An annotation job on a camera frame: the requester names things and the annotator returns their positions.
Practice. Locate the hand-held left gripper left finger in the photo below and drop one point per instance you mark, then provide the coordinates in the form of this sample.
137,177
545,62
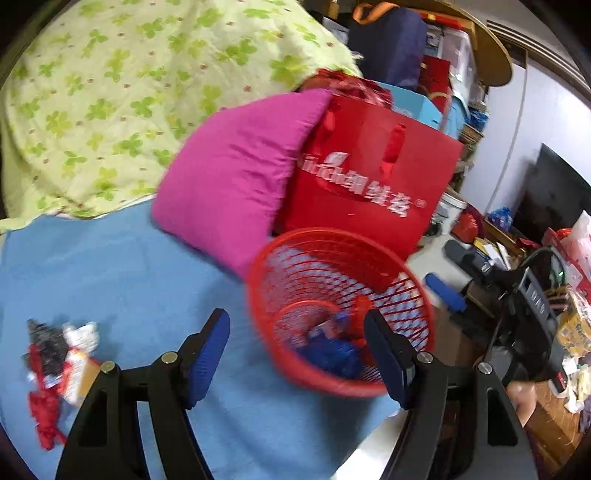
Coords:
205,364

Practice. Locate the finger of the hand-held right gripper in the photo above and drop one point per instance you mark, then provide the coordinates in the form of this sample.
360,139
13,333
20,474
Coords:
464,259
445,293

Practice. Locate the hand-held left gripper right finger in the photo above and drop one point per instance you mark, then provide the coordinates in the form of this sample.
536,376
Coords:
385,355

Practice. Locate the red plastic mesh basket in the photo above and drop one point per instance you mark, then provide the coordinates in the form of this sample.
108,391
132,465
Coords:
406,295

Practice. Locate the black plastic bag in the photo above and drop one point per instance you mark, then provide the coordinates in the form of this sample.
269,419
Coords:
44,341

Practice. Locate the person's right forearm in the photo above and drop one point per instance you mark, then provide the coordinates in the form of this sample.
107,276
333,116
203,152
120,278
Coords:
522,401

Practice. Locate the crumpled blue wrapper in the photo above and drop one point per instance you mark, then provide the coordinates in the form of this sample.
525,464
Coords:
332,348

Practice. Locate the white bucket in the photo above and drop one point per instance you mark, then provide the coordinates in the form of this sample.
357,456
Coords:
450,205

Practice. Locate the white and red plastic bag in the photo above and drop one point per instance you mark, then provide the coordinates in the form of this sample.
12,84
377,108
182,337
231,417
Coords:
577,244

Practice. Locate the light blue blanket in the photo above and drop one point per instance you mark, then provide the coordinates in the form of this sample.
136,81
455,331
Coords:
138,286

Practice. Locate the black television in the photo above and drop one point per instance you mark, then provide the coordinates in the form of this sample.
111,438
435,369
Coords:
554,194

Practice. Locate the red paper bag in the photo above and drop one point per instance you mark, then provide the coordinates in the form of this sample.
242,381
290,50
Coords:
369,184

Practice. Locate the crumpled white paper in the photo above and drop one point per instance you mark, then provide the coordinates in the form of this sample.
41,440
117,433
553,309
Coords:
83,337

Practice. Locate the red and white packet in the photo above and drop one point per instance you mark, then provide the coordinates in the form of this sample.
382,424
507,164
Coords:
78,374

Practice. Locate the light blue cardboard box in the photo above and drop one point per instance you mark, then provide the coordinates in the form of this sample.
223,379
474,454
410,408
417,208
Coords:
415,108

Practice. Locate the crumpled red wrapper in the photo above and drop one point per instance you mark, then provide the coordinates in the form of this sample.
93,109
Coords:
44,415

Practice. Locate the pink pillow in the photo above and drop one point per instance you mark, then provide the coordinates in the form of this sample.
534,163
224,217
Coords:
231,184

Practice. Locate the red gift box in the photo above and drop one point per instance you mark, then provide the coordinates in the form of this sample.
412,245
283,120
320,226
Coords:
434,76

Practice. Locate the shiny red wrapping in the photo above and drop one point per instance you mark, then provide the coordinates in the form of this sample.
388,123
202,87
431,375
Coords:
355,87

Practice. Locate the clear plastic storage box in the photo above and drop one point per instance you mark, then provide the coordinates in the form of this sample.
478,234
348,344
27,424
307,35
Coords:
455,50

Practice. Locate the round wooden table top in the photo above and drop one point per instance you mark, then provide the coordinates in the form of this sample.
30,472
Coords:
489,46

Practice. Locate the green clover print quilt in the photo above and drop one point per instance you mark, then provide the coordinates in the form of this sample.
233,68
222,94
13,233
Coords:
115,92

